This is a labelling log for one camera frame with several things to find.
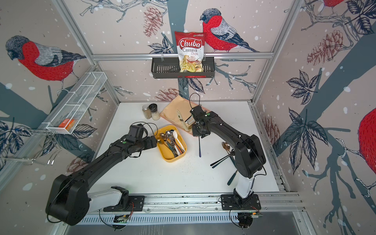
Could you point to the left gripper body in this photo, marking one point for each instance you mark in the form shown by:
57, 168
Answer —
146, 143

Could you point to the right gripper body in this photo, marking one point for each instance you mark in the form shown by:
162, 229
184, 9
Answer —
197, 132

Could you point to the copper rose gold spoon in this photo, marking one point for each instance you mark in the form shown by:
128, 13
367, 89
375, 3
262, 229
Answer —
164, 137

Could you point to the white plastic spoon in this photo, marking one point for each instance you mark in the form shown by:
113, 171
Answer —
175, 135

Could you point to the yellow plastic storage box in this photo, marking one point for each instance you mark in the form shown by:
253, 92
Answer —
165, 153

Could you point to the rainbow iridescent spoon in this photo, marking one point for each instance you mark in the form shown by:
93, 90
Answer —
199, 146

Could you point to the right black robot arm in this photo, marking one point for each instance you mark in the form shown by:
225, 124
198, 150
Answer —
249, 154

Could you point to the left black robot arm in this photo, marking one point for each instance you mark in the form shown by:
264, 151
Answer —
69, 200

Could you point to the black metal spoon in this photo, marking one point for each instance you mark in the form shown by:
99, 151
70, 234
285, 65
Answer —
231, 153

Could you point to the orange box on shelf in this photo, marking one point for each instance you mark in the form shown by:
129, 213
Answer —
67, 124

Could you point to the glass spice jar brown contents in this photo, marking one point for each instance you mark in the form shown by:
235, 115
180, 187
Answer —
146, 111

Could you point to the beige cloth napkin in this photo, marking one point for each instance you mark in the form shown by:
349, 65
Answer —
184, 106

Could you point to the glass spice jar black lid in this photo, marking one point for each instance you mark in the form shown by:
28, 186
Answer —
154, 111

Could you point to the red cassava chips bag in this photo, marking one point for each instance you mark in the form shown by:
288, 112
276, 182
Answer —
190, 49

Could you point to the cream handled knife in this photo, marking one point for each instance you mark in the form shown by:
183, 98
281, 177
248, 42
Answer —
182, 121

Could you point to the dark green handled spoon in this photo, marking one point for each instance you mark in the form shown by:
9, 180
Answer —
232, 178

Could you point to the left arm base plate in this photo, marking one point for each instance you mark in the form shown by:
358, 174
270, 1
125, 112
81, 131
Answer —
129, 204

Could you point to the white wire shelf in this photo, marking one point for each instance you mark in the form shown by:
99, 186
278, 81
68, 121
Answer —
78, 102

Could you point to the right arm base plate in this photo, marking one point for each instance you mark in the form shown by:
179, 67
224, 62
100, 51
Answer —
234, 202

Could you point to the aluminium frame rail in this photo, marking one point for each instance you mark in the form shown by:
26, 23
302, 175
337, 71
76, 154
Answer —
207, 202

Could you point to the wire hook rack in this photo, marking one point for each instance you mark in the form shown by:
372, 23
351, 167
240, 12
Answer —
29, 146

